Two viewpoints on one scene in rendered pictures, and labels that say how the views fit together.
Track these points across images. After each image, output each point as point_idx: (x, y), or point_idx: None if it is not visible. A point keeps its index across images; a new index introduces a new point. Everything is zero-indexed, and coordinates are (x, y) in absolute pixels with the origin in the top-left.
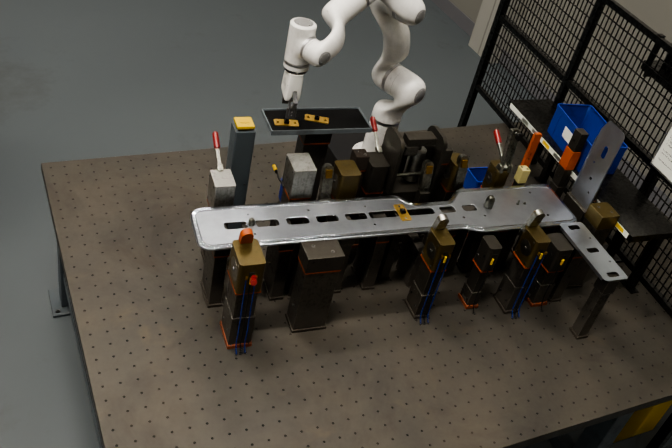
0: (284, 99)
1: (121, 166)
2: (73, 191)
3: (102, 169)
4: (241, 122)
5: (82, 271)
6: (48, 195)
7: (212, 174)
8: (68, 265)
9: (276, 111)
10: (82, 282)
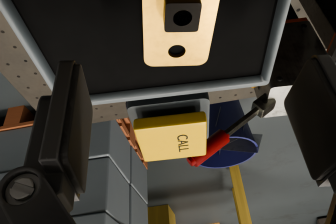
0: (87, 134)
1: (27, 72)
2: (97, 106)
3: (43, 88)
4: (179, 150)
5: (228, 92)
6: (108, 120)
7: (280, 114)
8: (217, 101)
9: (48, 42)
10: (243, 91)
